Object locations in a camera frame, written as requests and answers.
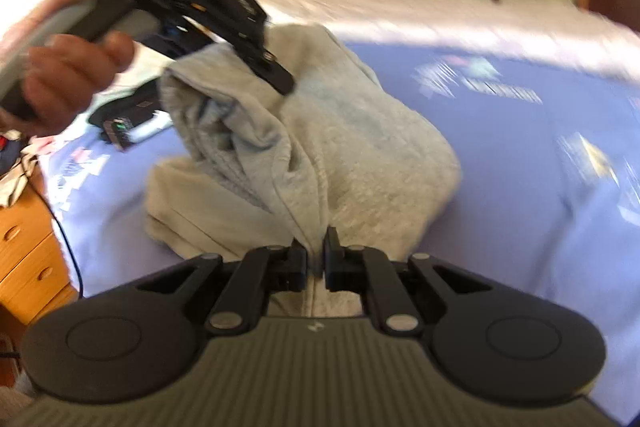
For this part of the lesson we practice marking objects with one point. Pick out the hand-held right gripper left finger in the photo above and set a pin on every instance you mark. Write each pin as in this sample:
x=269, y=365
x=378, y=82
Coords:
x=295, y=267

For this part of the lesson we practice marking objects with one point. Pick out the grey sweater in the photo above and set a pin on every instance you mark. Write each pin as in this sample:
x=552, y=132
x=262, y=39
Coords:
x=350, y=147

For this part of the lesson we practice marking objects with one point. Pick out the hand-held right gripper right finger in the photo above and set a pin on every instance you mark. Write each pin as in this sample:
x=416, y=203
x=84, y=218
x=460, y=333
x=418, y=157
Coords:
x=332, y=267

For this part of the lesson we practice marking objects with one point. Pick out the pink floral quilt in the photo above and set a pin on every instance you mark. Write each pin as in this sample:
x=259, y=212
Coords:
x=450, y=22

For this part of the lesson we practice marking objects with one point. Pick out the wooden nightstand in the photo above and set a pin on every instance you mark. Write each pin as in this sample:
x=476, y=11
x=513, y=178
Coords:
x=30, y=267

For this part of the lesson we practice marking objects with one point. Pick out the black device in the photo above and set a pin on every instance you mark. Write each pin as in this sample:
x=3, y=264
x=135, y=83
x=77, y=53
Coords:
x=125, y=117

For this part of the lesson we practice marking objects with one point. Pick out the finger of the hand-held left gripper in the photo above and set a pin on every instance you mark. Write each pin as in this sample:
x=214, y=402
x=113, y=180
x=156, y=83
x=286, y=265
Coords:
x=275, y=77
x=172, y=42

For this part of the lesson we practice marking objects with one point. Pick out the blue printed bedsheet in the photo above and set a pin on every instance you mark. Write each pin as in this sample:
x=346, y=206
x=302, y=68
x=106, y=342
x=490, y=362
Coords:
x=525, y=207

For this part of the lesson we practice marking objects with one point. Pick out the person's left hand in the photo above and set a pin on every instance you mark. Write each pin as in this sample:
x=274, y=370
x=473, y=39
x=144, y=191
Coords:
x=65, y=72

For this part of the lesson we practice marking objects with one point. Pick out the light patterned cloth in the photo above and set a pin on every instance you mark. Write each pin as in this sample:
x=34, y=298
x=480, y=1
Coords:
x=17, y=182

